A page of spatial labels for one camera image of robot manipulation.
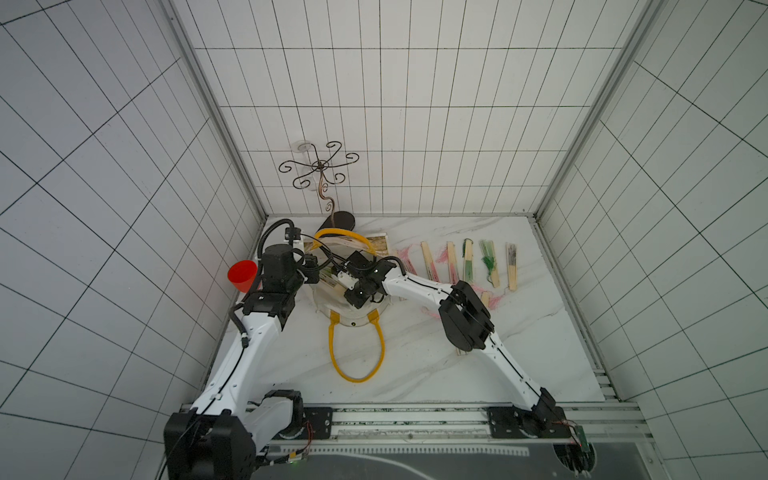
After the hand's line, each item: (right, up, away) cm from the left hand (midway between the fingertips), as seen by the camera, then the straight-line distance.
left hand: (310, 261), depth 82 cm
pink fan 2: (+55, -14, +13) cm, 59 cm away
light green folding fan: (+51, +1, +25) cm, 57 cm away
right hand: (+11, -10, +18) cm, 23 cm away
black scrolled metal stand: (+1, +29, +10) cm, 31 cm away
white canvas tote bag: (+12, -25, +6) cm, 28 cm away
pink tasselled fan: (+28, 0, +26) cm, 38 cm away
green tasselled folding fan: (+59, -1, +25) cm, 64 cm away
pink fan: (+37, -4, +22) cm, 43 cm away
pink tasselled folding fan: (+44, 0, +25) cm, 51 cm away
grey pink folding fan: (+68, +1, +25) cm, 72 cm away
